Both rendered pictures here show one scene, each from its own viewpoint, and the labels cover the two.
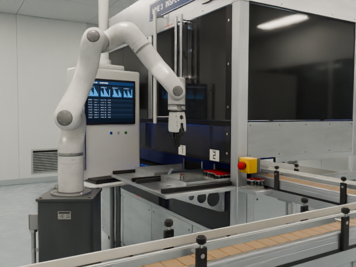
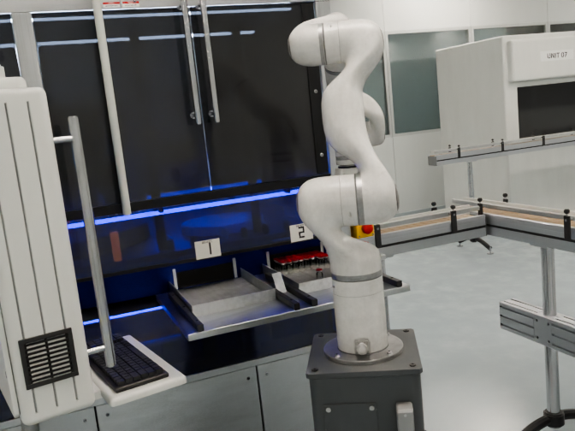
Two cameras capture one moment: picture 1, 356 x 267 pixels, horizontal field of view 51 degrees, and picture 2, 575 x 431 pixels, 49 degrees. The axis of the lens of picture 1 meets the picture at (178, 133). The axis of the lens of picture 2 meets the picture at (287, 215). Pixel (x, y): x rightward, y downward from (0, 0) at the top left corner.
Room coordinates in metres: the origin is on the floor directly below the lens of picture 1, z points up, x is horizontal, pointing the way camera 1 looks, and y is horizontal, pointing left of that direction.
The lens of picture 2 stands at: (1.68, 1.98, 1.44)
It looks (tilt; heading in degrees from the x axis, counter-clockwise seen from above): 9 degrees down; 280
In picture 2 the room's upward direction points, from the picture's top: 6 degrees counter-clockwise
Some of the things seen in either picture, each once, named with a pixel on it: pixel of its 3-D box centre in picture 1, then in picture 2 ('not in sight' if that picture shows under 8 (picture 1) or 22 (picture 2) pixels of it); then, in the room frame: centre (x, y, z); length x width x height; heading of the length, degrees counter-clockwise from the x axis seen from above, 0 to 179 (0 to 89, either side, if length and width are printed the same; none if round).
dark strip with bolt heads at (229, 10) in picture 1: (228, 83); (318, 121); (1.92, -0.26, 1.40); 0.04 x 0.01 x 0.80; 31
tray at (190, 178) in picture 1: (200, 179); (314, 270); (1.96, -0.12, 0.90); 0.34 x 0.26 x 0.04; 121
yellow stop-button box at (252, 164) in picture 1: (249, 165); (360, 227); (1.81, -0.35, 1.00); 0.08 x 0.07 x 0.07; 121
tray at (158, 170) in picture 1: (169, 170); (219, 290); (2.25, 0.05, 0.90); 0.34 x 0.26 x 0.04; 121
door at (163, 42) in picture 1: (168, 74); (127, 107); (2.48, 0.06, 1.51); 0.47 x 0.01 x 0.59; 31
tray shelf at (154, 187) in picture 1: (173, 180); (276, 292); (2.07, 0.03, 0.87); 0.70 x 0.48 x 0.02; 31
